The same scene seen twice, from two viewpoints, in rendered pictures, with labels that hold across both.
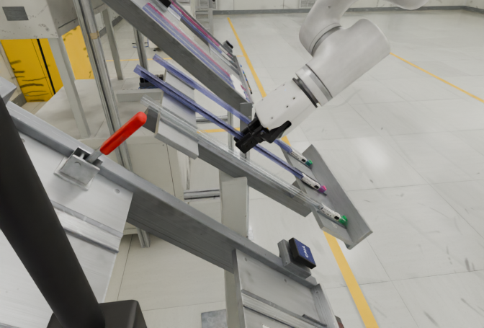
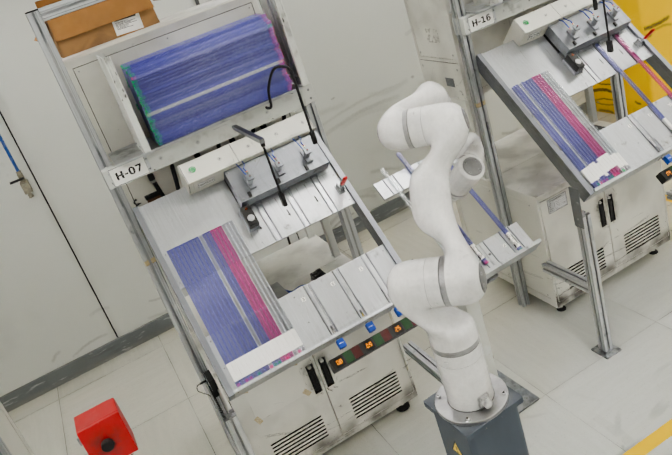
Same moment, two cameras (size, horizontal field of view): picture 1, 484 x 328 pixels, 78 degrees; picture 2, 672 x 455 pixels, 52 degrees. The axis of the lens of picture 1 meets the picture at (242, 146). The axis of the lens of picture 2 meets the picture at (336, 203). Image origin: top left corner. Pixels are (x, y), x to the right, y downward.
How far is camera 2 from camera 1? 213 cm
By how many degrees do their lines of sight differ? 68
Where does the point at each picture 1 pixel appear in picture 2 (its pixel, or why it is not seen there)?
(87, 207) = (335, 199)
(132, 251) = (509, 302)
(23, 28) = (453, 91)
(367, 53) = (455, 175)
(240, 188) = not seen: hidden behind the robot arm
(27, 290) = (308, 207)
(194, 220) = (369, 222)
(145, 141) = (517, 196)
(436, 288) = not seen: outside the picture
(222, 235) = (377, 234)
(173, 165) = (538, 229)
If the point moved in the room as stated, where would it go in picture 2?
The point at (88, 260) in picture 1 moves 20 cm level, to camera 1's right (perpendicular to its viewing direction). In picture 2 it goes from (324, 210) to (343, 229)
